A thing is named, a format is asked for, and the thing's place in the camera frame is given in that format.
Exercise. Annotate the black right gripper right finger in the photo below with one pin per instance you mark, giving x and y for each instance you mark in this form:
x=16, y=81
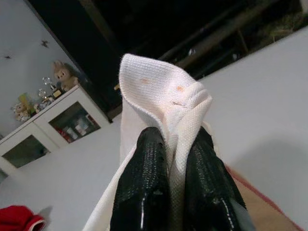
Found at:
x=207, y=187

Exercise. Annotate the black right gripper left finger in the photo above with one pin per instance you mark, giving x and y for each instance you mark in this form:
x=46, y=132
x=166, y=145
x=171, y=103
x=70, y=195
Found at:
x=142, y=183

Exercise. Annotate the red plastic hanger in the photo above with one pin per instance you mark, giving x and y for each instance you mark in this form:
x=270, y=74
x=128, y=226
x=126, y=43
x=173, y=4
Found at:
x=264, y=198

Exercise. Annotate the white polo shirt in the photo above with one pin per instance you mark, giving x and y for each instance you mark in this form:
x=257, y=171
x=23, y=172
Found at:
x=156, y=84

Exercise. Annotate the white glass-door cabinet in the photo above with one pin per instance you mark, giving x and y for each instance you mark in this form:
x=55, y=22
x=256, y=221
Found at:
x=67, y=98

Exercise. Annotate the black speaker box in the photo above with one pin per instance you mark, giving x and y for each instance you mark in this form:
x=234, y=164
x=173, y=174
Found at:
x=96, y=72

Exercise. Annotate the gold trophy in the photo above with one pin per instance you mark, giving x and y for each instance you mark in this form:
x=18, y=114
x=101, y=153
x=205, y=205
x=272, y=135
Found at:
x=55, y=90

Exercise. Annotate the red polo shirt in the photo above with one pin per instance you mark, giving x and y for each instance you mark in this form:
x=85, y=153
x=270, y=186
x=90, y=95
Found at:
x=16, y=216

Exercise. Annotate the crystal trophy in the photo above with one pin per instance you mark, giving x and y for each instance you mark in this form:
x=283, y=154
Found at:
x=44, y=97

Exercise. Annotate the beige plush toy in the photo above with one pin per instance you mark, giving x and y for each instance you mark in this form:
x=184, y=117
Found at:
x=65, y=74

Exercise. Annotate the small plush toy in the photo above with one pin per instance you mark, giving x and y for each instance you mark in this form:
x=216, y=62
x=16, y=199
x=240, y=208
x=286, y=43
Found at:
x=22, y=108

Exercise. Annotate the black soundbar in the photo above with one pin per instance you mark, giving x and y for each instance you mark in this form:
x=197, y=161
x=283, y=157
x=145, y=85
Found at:
x=192, y=41

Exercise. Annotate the dark butterfly wall sticker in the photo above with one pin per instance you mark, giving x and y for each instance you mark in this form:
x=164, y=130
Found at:
x=7, y=57
x=44, y=43

